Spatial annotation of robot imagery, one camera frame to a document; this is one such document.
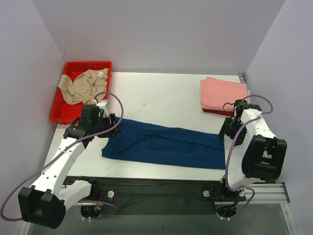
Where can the blue t-shirt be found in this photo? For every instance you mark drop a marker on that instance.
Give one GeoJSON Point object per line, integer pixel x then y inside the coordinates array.
{"type": "Point", "coordinates": [155, 144]}

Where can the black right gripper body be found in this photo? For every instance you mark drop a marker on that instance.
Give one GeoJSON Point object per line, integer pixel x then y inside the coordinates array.
{"type": "Point", "coordinates": [230, 128]}

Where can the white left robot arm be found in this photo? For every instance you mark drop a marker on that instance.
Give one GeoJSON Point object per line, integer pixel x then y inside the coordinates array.
{"type": "Point", "coordinates": [45, 202]}

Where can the beige t-shirt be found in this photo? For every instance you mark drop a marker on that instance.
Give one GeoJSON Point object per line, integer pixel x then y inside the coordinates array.
{"type": "Point", "coordinates": [84, 87]}

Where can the aluminium frame rail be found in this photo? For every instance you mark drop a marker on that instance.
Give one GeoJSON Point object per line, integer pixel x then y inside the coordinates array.
{"type": "Point", "coordinates": [46, 201]}

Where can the folded red t-shirt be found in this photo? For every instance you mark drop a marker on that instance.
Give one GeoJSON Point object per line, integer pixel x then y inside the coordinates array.
{"type": "Point", "coordinates": [218, 112]}

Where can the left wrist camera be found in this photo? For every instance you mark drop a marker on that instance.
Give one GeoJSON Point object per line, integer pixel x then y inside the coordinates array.
{"type": "Point", "coordinates": [102, 104]}

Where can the folded pink t-shirt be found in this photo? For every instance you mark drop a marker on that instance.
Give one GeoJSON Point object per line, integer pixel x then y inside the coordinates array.
{"type": "Point", "coordinates": [218, 95]}

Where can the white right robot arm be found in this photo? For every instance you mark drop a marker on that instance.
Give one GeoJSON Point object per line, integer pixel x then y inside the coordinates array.
{"type": "Point", "coordinates": [256, 153]}

